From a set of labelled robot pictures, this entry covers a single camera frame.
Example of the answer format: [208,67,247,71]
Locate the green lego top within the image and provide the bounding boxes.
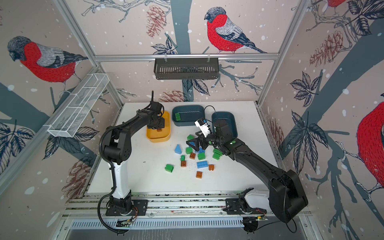
[187,135,195,141]

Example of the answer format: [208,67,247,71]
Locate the light blue sloped lego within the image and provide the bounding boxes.
[175,145,182,155]

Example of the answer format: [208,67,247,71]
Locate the long green lego brick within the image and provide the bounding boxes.
[175,113,181,122]

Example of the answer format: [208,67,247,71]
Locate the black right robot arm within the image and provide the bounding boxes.
[187,119,309,224]

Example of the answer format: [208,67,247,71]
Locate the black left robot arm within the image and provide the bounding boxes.
[99,100,165,216]

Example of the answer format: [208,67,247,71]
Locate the blue lego middle plate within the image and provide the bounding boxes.
[196,147,205,154]

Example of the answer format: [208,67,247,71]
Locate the blue lego plate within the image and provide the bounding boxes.
[197,161,209,169]
[196,147,205,154]

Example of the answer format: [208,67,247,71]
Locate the yellow plastic bin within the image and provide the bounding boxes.
[147,111,171,143]

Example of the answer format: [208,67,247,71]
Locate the blue lego lower plate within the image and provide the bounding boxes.
[197,161,209,169]

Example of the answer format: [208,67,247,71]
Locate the right dark teal bin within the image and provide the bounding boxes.
[212,111,238,138]

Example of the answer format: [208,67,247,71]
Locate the dark teal bin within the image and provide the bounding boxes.
[172,105,205,127]
[212,111,238,138]

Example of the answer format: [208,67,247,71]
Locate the middle dark teal bin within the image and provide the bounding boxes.
[172,105,205,127]

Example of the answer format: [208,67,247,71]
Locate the brown lego bottom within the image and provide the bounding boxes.
[196,171,203,179]

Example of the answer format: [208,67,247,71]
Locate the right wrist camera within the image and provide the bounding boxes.
[195,118,211,138]

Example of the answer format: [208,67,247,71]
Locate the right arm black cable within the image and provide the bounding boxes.
[203,104,298,234]

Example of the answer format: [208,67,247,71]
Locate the black hanging wire basket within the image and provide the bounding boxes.
[154,58,220,80]

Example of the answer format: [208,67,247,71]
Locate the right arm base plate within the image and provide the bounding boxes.
[223,198,267,215]

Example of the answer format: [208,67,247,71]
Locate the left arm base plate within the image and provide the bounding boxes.
[106,198,148,217]

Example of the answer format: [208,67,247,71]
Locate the white mesh wall shelf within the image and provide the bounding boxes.
[48,73,110,138]

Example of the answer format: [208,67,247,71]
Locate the aluminium mounting rail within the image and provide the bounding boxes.
[63,193,239,218]

